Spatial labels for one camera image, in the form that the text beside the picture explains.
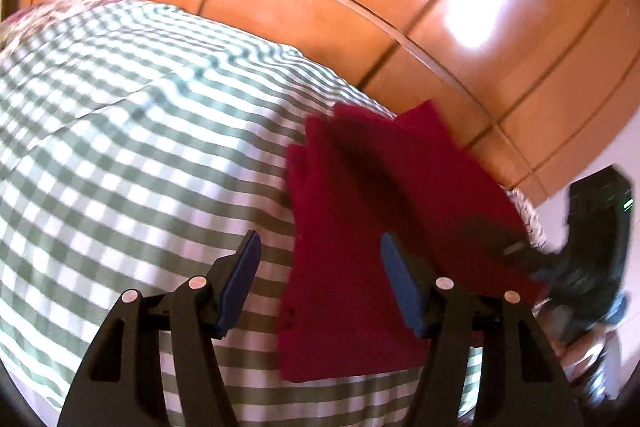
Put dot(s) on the green white checkered bedsheet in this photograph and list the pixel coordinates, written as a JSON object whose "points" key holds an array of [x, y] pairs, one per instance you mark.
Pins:
{"points": [[138, 144]]}

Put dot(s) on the red cloth garment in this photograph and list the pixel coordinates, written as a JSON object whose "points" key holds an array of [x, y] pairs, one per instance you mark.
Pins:
{"points": [[358, 176]]}

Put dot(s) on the person's right hand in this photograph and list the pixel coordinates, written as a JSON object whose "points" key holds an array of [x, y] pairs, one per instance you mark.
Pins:
{"points": [[575, 356]]}

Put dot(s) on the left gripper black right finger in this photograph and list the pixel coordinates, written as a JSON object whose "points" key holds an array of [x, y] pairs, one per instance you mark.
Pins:
{"points": [[492, 344]]}

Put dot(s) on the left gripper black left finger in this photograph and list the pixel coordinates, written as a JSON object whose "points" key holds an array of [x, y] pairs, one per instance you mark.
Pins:
{"points": [[120, 379]]}

